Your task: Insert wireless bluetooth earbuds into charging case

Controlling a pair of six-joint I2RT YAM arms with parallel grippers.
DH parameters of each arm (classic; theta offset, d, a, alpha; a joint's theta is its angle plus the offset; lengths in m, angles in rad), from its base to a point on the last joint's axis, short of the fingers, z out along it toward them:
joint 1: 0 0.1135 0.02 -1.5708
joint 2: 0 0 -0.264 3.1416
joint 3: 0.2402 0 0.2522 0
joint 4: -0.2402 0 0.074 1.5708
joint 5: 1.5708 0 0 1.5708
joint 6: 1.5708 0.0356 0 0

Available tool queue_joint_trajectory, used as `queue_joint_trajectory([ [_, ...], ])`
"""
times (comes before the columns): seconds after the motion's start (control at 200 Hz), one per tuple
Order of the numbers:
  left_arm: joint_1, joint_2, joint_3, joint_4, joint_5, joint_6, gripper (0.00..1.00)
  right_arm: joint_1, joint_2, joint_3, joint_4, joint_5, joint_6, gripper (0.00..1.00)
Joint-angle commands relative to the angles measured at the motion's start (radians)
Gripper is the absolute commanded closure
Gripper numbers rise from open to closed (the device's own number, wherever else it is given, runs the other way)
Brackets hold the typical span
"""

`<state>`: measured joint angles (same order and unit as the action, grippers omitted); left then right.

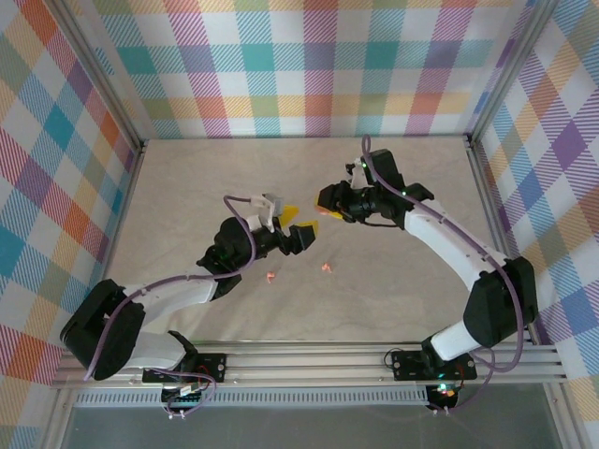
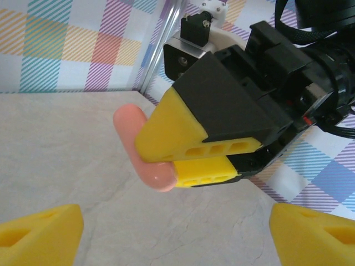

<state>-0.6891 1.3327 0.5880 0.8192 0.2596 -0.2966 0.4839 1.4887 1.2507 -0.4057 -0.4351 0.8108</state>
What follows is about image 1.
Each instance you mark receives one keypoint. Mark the orange earbud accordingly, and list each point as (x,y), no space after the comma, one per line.
(270,276)
(326,267)

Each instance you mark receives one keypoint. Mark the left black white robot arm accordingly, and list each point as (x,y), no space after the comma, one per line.
(187,294)

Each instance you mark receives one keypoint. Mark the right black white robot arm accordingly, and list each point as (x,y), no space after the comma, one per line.
(444,238)

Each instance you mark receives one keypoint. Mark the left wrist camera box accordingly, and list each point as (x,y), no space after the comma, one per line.
(273,203)

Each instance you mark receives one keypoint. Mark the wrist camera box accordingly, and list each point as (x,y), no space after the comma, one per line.
(273,203)
(358,175)

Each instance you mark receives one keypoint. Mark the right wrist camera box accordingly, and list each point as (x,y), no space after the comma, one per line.
(358,175)

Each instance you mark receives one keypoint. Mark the aluminium side rail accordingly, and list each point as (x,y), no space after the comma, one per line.
(122,210)
(489,210)

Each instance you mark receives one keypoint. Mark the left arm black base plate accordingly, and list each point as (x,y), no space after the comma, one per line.
(213,367)

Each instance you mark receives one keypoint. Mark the aluminium mounting rail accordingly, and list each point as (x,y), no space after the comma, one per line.
(304,369)

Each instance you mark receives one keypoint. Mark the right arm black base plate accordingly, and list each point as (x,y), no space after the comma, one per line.
(407,367)

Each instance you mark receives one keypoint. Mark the aluminium frame post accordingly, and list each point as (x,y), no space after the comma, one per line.
(511,70)
(104,70)

